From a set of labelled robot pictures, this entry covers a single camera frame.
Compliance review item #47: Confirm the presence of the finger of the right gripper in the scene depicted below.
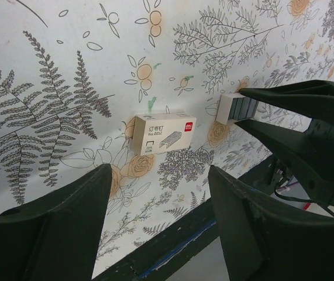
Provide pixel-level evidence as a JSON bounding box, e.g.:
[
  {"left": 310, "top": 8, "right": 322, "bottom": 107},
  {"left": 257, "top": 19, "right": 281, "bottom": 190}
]
[
  {"left": 237, "top": 119, "right": 334, "bottom": 205},
  {"left": 239, "top": 80, "right": 334, "bottom": 120}
]

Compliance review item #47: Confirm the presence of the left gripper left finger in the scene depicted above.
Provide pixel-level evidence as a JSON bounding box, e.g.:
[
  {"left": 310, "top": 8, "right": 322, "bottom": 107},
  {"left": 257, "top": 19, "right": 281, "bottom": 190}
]
[{"left": 0, "top": 164, "right": 112, "bottom": 280}]

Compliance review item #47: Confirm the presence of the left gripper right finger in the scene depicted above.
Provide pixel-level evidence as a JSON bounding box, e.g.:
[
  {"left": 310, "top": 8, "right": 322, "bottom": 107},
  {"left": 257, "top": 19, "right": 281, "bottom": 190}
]
[{"left": 208, "top": 166, "right": 334, "bottom": 280}]

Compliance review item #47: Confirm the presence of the grey staple strips block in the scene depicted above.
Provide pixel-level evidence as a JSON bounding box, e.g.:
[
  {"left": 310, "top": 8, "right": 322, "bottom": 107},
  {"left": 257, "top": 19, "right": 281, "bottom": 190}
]
[{"left": 216, "top": 93, "right": 259, "bottom": 125}]

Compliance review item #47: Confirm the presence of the small staple box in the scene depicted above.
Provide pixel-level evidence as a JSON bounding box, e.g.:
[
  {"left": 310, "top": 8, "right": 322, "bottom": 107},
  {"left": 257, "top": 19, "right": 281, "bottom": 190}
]
[{"left": 132, "top": 113, "right": 197, "bottom": 156}]

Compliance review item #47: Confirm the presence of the floral table mat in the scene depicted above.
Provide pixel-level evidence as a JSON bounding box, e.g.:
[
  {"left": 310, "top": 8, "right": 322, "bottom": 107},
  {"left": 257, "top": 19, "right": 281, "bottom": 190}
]
[{"left": 0, "top": 1, "right": 334, "bottom": 276}]

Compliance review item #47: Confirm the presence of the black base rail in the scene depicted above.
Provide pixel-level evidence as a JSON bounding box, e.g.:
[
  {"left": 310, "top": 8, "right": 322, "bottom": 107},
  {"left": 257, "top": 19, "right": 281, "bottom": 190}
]
[{"left": 90, "top": 152, "right": 334, "bottom": 281}]

